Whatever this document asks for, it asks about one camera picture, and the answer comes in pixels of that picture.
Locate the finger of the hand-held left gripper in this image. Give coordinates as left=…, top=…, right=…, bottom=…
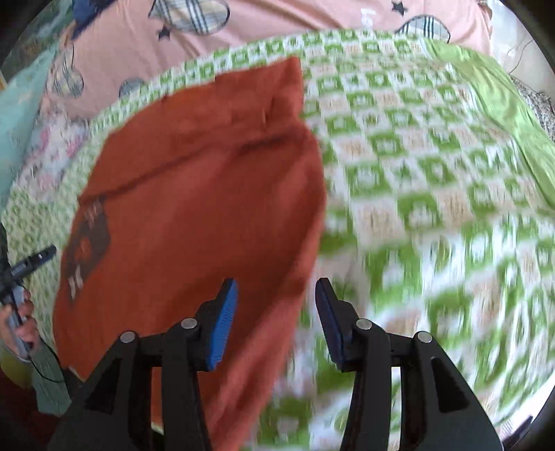
left=8, top=245, right=58, bottom=278

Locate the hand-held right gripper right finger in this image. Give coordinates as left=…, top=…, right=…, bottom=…
left=315, top=278, right=504, bottom=451

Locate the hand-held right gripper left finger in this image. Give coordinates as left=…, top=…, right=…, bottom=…
left=47, top=278, right=239, bottom=451

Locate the rust orange small garment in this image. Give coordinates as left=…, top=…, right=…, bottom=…
left=53, top=56, right=327, bottom=451

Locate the person's left forearm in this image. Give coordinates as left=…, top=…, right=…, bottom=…
left=0, top=342, right=72, bottom=417

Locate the person's left hand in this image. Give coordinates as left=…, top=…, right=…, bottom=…
left=0, top=290, right=41, bottom=360

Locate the teal pillow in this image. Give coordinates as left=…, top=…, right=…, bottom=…
left=0, top=48, right=57, bottom=209

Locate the green checked blanket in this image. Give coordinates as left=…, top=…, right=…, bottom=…
left=0, top=29, right=555, bottom=451

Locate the pink printed bedsheet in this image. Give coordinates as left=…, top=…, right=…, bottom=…
left=19, top=0, right=495, bottom=196

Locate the black cable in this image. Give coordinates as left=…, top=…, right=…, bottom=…
left=26, top=338, right=66, bottom=384

